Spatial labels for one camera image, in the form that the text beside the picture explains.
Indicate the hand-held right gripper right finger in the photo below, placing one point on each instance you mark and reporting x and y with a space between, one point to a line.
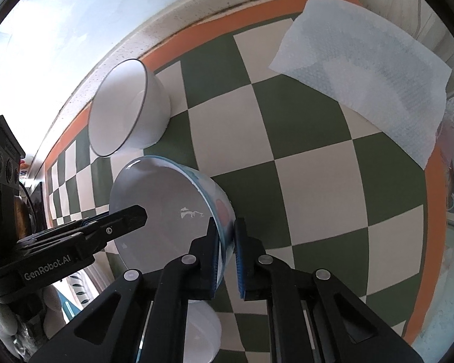
239 264

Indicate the white plate black stripes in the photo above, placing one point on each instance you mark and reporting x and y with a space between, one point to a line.
81 285

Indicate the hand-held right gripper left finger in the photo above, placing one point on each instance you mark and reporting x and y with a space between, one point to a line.
213 279

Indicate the white paper towel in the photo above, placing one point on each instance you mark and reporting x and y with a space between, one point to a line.
363 75

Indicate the green white checkered tablecloth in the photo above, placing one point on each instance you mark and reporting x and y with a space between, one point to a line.
306 196

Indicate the white bowl blue floral print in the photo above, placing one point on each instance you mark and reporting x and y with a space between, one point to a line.
166 204

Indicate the person's left hand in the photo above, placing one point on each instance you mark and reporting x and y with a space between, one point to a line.
3 317

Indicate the white bowl thin dark rim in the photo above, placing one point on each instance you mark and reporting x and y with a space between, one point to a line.
117 109

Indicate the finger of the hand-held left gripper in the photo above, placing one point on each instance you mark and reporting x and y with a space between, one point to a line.
60 232
117 221

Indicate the white bowl red floral print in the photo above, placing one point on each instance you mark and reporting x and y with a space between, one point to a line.
202 332

